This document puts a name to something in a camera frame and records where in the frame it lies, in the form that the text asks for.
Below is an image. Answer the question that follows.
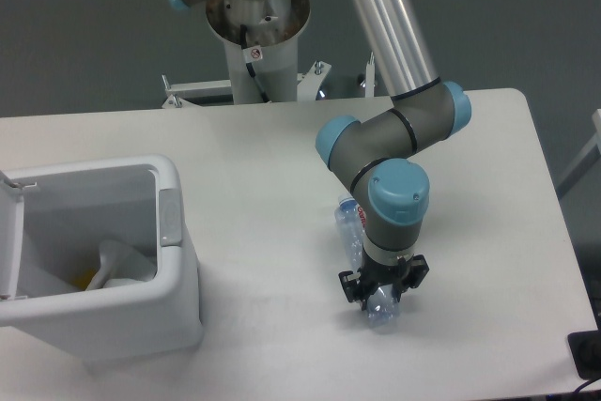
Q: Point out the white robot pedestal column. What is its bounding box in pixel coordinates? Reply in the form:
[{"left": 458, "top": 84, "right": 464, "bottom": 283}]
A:
[{"left": 206, "top": 0, "right": 310, "bottom": 80}]

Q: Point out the white pedestal base frame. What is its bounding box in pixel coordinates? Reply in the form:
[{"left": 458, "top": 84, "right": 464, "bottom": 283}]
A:
[{"left": 162, "top": 56, "right": 386, "bottom": 109}]

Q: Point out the white trash can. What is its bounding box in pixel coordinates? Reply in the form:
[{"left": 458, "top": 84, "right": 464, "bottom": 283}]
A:
[{"left": 1, "top": 155, "right": 203, "bottom": 361}]

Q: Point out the clear plastic water bottle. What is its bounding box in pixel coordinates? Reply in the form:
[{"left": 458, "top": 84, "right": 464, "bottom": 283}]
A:
[{"left": 332, "top": 193, "right": 403, "bottom": 331}]

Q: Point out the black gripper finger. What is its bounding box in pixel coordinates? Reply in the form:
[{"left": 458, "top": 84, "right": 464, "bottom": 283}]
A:
[
  {"left": 392, "top": 254, "right": 429, "bottom": 301},
  {"left": 338, "top": 270, "right": 369, "bottom": 311}
]

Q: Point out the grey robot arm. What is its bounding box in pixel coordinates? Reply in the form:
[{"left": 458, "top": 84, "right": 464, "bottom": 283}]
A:
[{"left": 168, "top": 0, "right": 471, "bottom": 310}]

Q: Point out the white frame at right edge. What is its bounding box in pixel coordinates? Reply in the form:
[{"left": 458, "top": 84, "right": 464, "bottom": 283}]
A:
[{"left": 555, "top": 109, "right": 600, "bottom": 199}]

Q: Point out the black cable on pedestal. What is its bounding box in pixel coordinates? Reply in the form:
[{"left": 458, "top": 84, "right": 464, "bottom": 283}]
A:
[{"left": 239, "top": 23, "right": 272, "bottom": 104}]

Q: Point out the black device at table edge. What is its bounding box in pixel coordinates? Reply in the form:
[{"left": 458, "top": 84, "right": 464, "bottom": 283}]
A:
[{"left": 567, "top": 330, "right": 600, "bottom": 379}]

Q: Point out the white plastic wrapper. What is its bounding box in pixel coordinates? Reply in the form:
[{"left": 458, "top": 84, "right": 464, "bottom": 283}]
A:
[{"left": 85, "top": 239, "right": 157, "bottom": 291}]

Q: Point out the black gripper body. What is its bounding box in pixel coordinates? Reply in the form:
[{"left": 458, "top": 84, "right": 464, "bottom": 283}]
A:
[{"left": 360, "top": 253, "right": 399, "bottom": 296}]

